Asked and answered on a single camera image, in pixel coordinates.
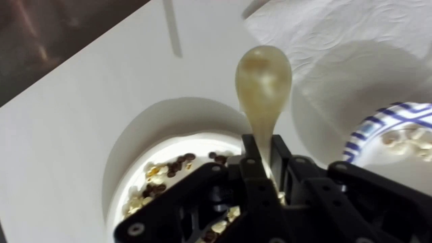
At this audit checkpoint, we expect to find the blue patterned bowl with popcorn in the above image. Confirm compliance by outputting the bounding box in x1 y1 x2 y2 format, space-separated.
342 102 432 181

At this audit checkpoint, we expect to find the white plate with popcorn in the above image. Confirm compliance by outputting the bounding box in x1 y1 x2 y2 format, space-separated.
106 131 246 243

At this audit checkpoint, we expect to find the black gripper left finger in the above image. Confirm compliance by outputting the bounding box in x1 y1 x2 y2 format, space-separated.
240 134 273 212

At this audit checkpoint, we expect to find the large white paper towel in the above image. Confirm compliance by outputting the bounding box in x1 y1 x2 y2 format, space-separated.
244 0 432 137

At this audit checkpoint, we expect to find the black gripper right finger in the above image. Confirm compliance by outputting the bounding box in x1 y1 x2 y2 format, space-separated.
269 135 314 207

